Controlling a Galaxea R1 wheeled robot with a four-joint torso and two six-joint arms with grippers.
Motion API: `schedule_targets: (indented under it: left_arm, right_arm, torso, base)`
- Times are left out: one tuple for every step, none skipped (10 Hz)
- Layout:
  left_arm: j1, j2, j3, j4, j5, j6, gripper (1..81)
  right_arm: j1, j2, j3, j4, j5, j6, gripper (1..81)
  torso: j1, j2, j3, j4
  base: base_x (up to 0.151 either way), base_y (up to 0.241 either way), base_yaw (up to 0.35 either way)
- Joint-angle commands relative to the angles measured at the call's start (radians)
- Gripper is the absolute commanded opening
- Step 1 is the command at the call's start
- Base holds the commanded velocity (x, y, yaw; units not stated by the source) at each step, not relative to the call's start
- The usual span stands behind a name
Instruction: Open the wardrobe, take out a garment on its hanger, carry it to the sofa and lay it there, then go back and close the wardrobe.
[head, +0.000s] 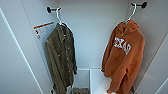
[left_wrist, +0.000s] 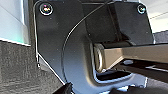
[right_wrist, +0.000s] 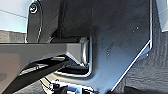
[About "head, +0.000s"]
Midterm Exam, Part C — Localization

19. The white wardrobe carcass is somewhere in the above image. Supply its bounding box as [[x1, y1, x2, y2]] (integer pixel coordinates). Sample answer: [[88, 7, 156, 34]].
[[0, 0, 168, 94]]

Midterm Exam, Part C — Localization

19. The white wardrobe door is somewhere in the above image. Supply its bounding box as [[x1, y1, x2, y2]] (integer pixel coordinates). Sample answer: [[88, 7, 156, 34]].
[[0, 6, 45, 94], [153, 77, 168, 94]]

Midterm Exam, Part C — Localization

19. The dark grey hanging garment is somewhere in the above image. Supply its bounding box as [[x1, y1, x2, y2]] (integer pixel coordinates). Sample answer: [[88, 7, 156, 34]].
[[44, 22, 79, 94]]

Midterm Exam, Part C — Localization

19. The dark storage bin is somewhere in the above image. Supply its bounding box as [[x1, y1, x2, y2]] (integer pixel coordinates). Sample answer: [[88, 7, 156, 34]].
[[71, 87, 90, 94]]

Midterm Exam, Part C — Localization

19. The black hanger rail bracket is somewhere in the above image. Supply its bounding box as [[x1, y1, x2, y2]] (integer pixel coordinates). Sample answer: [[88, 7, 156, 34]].
[[129, 1, 148, 9], [46, 5, 63, 15]]

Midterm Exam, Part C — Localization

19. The orange white warning label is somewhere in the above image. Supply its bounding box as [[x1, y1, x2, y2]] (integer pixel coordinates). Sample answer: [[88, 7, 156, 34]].
[[32, 21, 56, 41]]

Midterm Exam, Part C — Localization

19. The orange hooded sweatshirt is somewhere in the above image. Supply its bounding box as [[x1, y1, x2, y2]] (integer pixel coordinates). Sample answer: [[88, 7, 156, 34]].
[[101, 19, 147, 94]]

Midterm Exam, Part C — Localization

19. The small dark door hinge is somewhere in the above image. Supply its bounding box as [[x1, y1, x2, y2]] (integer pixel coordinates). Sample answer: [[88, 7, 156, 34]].
[[130, 85, 136, 94], [50, 84, 56, 94]]

